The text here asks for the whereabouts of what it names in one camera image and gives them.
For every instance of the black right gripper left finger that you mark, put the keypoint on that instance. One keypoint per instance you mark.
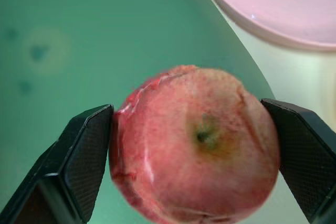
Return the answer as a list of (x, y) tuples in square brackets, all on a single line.
[(78, 161)]

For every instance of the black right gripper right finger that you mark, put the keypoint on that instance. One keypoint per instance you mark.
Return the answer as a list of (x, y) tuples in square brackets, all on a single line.
[(304, 155)]

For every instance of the red apple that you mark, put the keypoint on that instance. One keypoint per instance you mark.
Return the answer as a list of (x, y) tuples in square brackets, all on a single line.
[(194, 148)]

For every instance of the green plate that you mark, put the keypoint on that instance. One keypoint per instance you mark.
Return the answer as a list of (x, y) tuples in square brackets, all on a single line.
[(105, 51)]

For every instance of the pink plate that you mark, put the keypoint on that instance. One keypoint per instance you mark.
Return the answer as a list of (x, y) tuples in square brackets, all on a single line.
[(278, 3)]

